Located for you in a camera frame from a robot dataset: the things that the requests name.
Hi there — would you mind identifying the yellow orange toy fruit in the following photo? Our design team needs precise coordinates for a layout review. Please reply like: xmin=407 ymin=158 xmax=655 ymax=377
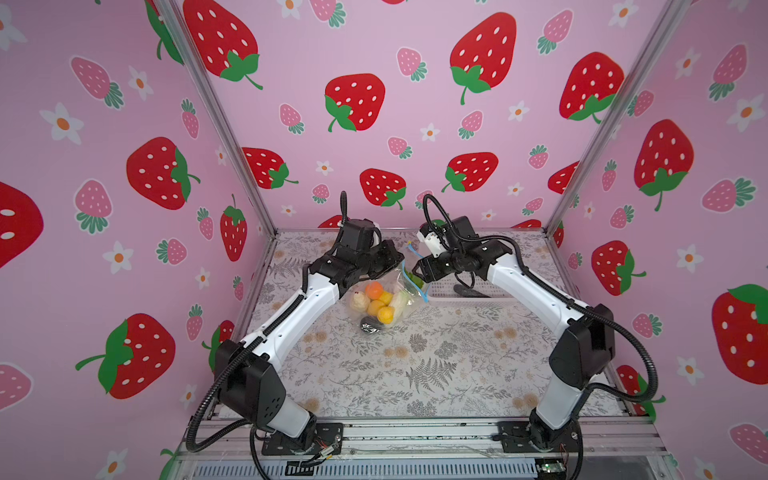
xmin=366 ymin=299 xmax=386 ymax=317

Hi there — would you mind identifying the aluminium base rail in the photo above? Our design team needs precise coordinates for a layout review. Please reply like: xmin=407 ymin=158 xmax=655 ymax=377
xmin=170 ymin=417 xmax=682 ymax=479

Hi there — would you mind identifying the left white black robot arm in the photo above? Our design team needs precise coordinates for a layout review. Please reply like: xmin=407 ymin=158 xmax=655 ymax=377
xmin=185 ymin=218 xmax=404 ymax=453

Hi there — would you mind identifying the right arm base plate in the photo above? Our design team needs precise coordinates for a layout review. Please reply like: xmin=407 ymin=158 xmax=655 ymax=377
xmin=492 ymin=420 xmax=583 ymax=454

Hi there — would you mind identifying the right aluminium frame post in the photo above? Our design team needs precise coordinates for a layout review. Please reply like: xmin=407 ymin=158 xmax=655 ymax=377
xmin=544 ymin=0 xmax=690 ymax=239

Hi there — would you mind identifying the clear zip top bag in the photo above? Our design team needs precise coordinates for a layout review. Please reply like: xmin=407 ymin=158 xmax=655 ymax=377
xmin=344 ymin=241 xmax=429 ymax=334

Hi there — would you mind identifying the yellow lemon toy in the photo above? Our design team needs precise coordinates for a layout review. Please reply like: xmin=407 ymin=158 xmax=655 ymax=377
xmin=377 ymin=306 xmax=396 ymax=325

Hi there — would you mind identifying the green leaf toy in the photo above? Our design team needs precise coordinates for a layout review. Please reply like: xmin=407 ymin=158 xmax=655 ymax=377
xmin=404 ymin=271 xmax=424 ymax=290

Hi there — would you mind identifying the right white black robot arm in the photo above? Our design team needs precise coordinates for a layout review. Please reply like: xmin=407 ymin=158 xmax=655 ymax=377
xmin=414 ymin=217 xmax=659 ymax=451

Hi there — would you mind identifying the white daikon toy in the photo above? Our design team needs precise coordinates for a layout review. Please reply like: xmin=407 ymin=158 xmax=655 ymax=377
xmin=389 ymin=290 xmax=412 ymax=319

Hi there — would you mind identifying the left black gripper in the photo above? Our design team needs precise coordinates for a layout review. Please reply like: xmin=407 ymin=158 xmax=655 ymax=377
xmin=354 ymin=240 xmax=403 ymax=280

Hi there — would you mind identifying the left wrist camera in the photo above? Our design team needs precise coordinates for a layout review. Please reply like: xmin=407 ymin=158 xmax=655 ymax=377
xmin=337 ymin=218 xmax=382 ymax=251

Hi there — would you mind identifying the beige garlic toy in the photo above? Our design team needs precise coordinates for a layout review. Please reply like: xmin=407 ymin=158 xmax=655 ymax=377
xmin=350 ymin=291 xmax=370 ymax=313

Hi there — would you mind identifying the black round toy food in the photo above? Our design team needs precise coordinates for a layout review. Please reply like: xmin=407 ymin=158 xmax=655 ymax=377
xmin=360 ymin=316 xmax=385 ymax=334

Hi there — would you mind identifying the left aluminium frame post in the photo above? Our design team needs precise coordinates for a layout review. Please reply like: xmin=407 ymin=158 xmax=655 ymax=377
xmin=157 ymin=0 xmax=278 ymax=239

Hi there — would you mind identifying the orange tangerine toy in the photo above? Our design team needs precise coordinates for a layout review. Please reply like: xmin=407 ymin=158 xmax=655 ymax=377
xmin=365 ymin=281 xmax=384 ymax=300

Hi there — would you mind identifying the white plastic basket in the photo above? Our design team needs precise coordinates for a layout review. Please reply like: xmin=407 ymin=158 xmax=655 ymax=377
xmin=428 ymin=235 xmax=537 ymax=305

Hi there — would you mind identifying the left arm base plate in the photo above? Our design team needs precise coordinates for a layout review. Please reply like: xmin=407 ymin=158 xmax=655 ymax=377
xmin=261 ymin=422 xmax=344 ymax=456

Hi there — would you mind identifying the aluminium frame post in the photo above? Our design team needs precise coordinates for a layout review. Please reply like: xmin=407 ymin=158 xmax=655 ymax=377
xmin=544 ymin=0 xmax=690 ymax=239
xmin=157 ymin=0 xmax=278 ymax=239

